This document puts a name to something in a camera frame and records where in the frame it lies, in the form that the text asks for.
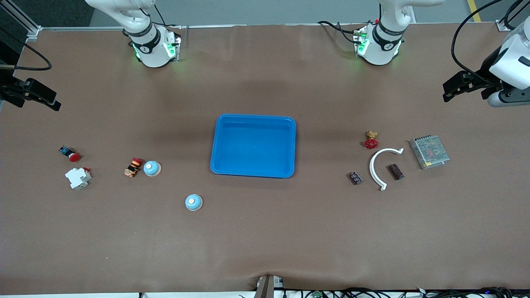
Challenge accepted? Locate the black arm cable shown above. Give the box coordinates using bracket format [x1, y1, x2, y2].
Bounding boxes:
[14, 41, 53, 71]
[450, 0, 508, 86]

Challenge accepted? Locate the brown table cover mat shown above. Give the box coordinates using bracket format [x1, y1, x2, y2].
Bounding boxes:
[0, 23, 530, 295]

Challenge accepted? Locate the black right base cable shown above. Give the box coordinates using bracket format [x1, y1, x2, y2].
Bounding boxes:
[152, 3, 183, 30]

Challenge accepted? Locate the white curved plastic bracket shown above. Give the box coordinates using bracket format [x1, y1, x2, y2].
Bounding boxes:
[369, 147, 405, 192]

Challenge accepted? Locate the blue plastic tray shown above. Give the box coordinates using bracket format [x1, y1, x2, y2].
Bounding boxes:
[210, 114, 297, 179]

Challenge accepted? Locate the short black looped cable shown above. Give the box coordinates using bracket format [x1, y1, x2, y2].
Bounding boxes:
[502, 0, 525, 30]

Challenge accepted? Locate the black base cable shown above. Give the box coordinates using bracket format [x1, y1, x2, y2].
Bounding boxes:
[317, 20, 367, 45]
[152, 3, 183, 30]

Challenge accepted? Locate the white circuit breaker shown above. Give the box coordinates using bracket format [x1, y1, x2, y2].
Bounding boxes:
[65, 167, 92, 190]

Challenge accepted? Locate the metal mesh power supply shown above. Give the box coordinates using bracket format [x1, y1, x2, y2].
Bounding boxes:
[409, 135, 451, 170]

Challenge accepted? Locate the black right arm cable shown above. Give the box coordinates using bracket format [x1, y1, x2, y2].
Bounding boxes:
[14, 41, 53, 71]

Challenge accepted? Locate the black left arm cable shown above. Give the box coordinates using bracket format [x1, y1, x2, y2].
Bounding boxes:
[450, 0, 508, 86]

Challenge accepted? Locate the black left base cable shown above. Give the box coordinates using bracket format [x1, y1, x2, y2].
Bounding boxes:
[317, 20, 367, 45]

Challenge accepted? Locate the orange black switch component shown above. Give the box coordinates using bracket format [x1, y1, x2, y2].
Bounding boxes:
[124, 157, 144, 178]

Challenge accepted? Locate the red push button switch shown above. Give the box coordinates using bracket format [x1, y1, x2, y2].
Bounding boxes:
[58, 146, 82, 163]

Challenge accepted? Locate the brown camera post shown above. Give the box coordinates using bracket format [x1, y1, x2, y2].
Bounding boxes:
[253, 274, 275, 298]

